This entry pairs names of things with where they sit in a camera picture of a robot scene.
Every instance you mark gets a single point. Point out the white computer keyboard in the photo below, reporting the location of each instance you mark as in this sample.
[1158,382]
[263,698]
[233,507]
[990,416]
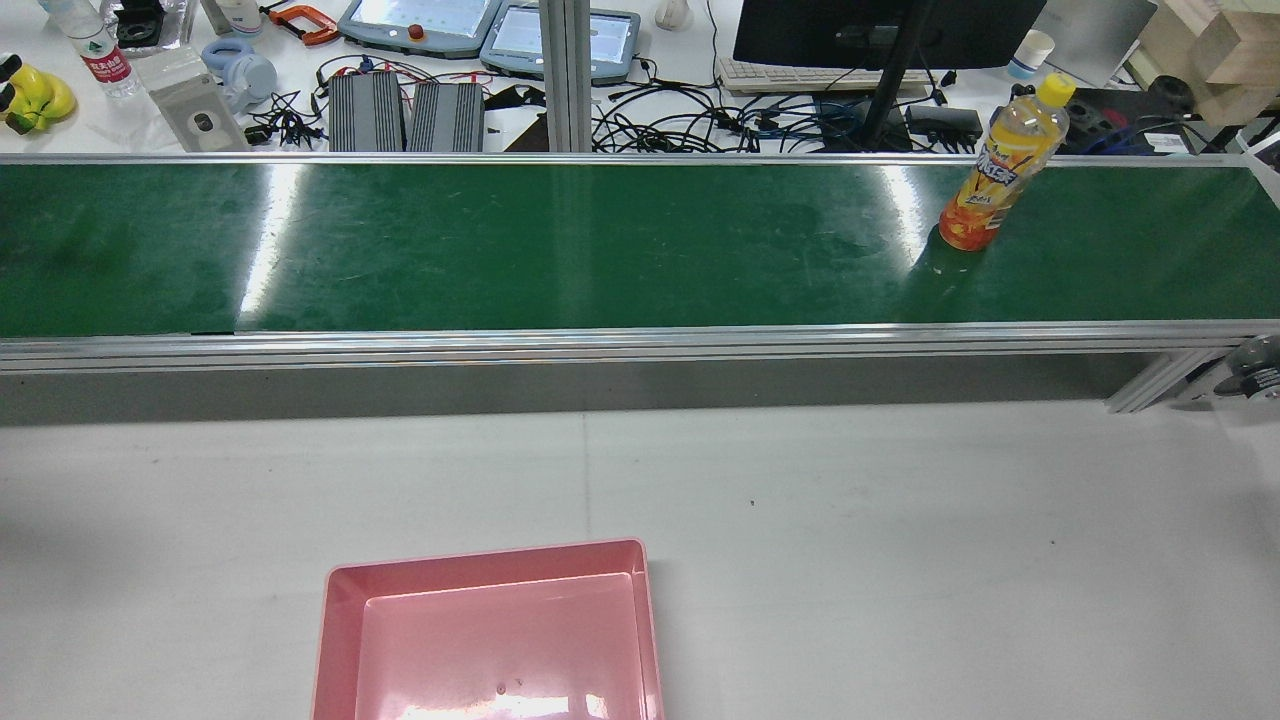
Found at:
[800,78]

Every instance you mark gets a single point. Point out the black power adapter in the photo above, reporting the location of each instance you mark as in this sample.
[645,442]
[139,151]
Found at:
[945,122]

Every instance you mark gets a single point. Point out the orange juice bottle yellow cap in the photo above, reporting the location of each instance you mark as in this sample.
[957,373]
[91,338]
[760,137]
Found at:
[1000,170]

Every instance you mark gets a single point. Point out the grey teach pendant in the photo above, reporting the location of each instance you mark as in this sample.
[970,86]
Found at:
[560,45]
[420,22]

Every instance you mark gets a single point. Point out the black computer monitor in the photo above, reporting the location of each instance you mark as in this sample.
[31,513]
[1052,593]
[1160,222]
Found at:
[850,30]

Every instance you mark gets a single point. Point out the white paper cup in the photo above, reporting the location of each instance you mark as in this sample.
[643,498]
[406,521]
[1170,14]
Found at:
[1030,55]

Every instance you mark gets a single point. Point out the yellow plush toy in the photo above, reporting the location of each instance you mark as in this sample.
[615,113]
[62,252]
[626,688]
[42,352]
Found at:
[35,95]

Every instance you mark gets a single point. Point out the aluminium cage frame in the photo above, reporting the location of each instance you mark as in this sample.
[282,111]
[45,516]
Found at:
[566,75]

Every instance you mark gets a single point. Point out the green conveyor belt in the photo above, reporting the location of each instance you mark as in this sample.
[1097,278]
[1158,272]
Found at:
[600,346]
[600,245]

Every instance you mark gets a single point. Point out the clear water bottle red label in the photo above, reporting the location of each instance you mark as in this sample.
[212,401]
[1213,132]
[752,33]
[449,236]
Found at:
[100,50]

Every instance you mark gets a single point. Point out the light wooden boxes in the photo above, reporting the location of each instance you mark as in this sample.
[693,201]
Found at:
[1215,50]

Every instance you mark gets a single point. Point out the black monitor stand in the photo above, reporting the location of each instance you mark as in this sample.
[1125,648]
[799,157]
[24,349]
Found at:
[890,90]

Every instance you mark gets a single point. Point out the grey box in clear packaging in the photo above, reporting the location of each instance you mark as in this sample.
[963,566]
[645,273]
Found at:
[200,115]

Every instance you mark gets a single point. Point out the pink plastic basket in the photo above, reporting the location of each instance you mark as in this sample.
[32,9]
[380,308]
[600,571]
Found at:
[500,640]

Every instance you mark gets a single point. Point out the black power strip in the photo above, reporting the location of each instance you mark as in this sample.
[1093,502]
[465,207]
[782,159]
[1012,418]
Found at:
[1120,120]

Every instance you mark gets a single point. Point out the grey closed laptop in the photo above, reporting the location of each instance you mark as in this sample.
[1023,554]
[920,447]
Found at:
[1100,35]

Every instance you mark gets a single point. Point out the grey finned power supply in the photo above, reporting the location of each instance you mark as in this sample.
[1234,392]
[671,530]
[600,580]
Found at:
[366,112]
[446,118]

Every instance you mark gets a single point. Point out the light blue headphones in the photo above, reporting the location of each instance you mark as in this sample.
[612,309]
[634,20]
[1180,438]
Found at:
[245,72]

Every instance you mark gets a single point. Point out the white plastic bottle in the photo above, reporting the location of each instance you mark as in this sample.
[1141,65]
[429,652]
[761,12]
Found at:
[240,14]

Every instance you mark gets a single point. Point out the clear plastic box black content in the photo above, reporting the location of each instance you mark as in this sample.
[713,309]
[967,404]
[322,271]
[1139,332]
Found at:
[140,22]

